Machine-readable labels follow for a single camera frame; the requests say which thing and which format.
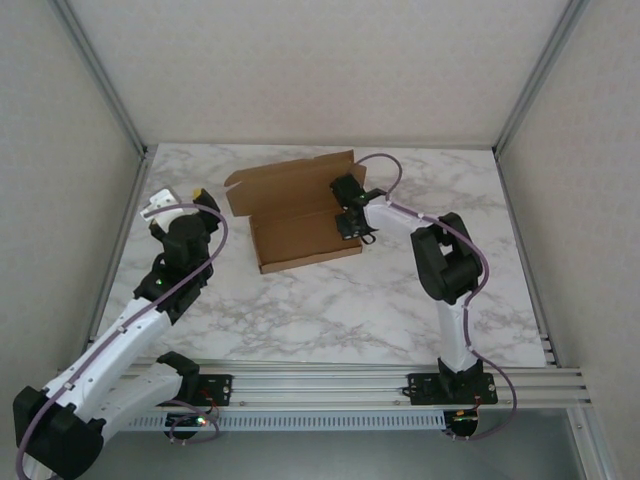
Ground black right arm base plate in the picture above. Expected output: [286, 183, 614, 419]
[407, 372, 500, 407]

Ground lower aluminium frame post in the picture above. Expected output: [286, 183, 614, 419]
[567, 407, 619, 480]

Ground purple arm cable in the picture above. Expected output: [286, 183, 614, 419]
[353, 151, 519, 443]
[13, 202, 232, 480]

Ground long aluminium mounting rail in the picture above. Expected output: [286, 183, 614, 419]
[49, 367, 594, 414]

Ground aluminium frame post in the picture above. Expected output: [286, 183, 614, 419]
[491, 0, 594, 157]
[567, 407, 619, 480]
[52, 0, 150, 157]

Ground aluminium side rail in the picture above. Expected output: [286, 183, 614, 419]
[73, 149, 154, 372]
[491, 147, 560, 369]

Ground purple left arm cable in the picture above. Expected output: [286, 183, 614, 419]
[13, 202, 232, 480]

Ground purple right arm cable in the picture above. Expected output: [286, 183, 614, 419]
[353, 151, 519, 443]

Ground brown cardboard box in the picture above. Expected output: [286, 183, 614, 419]
[223, 148, 365, 275]

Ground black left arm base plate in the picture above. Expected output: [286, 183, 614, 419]
[189, 373, 235, 407]

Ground white slotted cable duct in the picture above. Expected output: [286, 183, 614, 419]
[107, 412, 446, 432]

